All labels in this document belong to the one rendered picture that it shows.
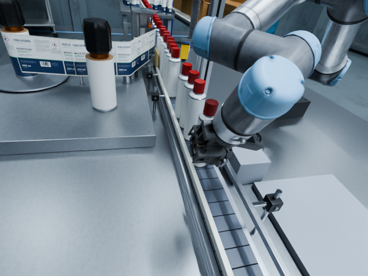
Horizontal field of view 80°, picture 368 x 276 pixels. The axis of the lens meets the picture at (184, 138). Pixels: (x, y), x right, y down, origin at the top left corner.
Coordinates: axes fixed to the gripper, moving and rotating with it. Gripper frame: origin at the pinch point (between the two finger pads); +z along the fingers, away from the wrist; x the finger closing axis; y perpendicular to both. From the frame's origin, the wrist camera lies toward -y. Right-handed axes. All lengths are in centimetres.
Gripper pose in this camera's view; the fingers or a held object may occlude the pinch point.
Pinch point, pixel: (207, 157)
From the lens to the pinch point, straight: 60.0
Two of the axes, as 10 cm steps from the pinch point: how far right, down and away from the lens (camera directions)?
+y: -9.7, 0.4, -2.6
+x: 1.3, 9.3, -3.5
